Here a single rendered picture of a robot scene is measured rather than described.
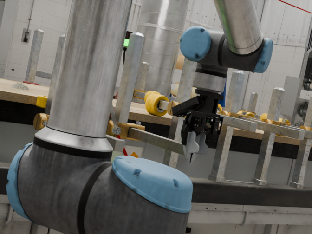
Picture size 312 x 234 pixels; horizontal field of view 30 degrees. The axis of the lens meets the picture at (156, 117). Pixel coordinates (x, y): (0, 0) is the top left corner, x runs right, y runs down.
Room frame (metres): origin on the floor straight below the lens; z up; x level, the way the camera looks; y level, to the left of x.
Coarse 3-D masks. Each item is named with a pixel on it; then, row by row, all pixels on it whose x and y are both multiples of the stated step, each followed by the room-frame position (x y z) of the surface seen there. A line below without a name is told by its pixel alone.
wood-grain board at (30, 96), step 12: (0, 84) 2.12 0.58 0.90; (12, 84) 2.30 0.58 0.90; (24, 84) 2.52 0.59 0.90; (0, 96) 1.79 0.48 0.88; (12, 96) 1.81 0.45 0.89; (24, 96) 1.83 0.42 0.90; (36, 96) 1.87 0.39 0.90; (132, 108) 2.40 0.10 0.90; (144, 108) 2.64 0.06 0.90; (144, 120) 2.15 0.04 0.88; (156, 120) 2.18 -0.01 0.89; (168, 120) 2.22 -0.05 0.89; (240, 132) 2.48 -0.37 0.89; (252, 132) 2.52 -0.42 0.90
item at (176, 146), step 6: (132, 132) 1.88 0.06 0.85; (138, 132) 1.86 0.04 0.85; (144, 132) 1.83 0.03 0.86; (138, 138) 1.85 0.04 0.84; (144, 138) 1.83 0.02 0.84; (150, 138) 1.81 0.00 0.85; (156, 138) 1.78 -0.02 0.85; (162, 138) 1.76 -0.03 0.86; (168, 138) 1.78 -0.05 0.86; (156, 144) 1.78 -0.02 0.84; (162, 144) 1.76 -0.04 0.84; (168, 144) 1.74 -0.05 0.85; (174, 144) 1.72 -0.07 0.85; (180, 144) 1.70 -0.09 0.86; (174, 150) 1.71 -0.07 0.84; (180, 150) 1.69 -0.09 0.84
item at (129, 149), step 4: (128, 148) 1.91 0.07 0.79; (132, 148) 1.92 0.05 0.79; (136, 148) 1.93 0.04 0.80; (140, 148) 1.94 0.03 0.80; (112, 152) 1.87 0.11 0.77; (116, 152) 1.88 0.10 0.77; (120, 152) 1.89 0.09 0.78; (128, 152) 1.91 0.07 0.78; (132, 152) 1.92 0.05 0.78; (136, 152) 1.93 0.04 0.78; (140, 152) 1.94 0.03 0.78; (112, 156) 1.87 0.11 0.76; (116, 156) 1.88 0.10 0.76; (140, 156) 1.94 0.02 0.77; (112, 160) 1.87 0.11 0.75
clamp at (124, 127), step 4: (108, 124) 1.87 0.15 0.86; (112, 124) 1.86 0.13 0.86; (120, 124) 1.87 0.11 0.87; (124, 124) 1.88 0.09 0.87; (128, 124) 1.89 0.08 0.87; (132, 124) 1.91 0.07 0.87; (108, 128) 1.87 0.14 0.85; (124, 128) 1.89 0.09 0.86; (128, 128) 1.90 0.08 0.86; (136, 128) 1.92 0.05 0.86; (140, 128) 1.93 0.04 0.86; (144, 128) 1.94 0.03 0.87; (108, 132) 1.86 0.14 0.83; (124, 132) 1.89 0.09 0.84; (128, 132) 1.90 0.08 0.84; (116, 136) 1.87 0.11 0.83; (120, 136) 1.88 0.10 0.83; (124, 136) 1.89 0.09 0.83; (128, 136) 1.90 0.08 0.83; (136, 140) 1.92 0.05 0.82
